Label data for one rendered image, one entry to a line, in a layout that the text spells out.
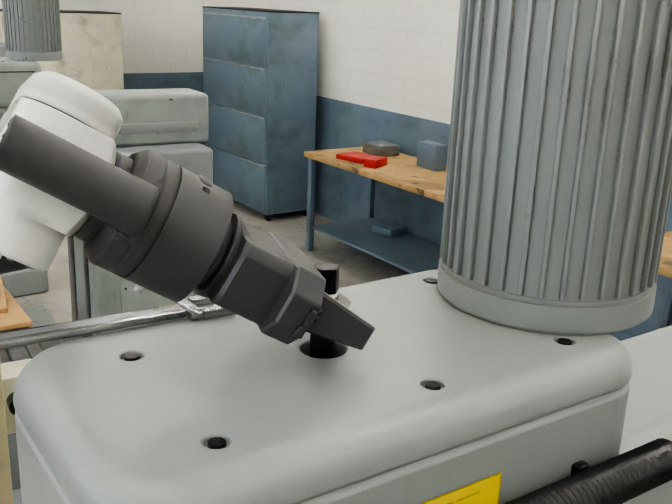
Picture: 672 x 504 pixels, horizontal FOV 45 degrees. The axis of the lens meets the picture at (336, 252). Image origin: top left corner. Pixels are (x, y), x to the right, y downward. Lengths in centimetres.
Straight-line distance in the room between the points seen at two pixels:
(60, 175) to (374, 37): 712
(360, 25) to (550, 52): 711
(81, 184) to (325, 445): 22
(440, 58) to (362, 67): 108
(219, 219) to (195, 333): 15
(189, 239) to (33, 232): 10
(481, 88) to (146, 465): 40
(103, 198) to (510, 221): 34
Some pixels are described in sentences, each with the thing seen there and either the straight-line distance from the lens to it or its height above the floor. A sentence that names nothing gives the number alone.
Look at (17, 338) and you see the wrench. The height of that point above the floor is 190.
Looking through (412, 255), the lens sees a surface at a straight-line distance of 649.
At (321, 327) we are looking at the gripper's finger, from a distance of 61.
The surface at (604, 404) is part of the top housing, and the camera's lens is 71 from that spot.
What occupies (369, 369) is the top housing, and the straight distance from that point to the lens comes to 62.
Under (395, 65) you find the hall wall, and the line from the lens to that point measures 734.
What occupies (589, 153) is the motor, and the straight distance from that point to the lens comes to 68.
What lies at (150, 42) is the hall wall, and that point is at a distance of 1024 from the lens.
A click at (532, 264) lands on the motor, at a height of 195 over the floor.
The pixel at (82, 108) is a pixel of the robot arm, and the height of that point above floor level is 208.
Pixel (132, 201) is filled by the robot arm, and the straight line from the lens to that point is 52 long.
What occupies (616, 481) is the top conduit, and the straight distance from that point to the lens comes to 70.
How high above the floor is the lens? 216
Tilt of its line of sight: 17 degrees down
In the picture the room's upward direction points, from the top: 2 degrees clockwise
